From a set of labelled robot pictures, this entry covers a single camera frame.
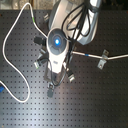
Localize white cable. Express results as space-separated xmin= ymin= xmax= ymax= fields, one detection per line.
xmin=0 ymin=4 xmax=128 ymax=103

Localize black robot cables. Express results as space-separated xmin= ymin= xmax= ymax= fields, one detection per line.
xmin=59 ymin=0 xmax=98 ymax=43

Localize metal cable clip bracket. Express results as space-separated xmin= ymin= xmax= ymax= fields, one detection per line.
xmin=97 ymin=50 xmax=109 ymax=70

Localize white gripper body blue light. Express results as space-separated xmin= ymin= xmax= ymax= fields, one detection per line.
xmin=34 ymin=28 xmax=75 ymax=99

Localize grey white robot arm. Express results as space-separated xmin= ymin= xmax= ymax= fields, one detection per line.
xmin=34 ymin=0 xmax=101 ymax=97

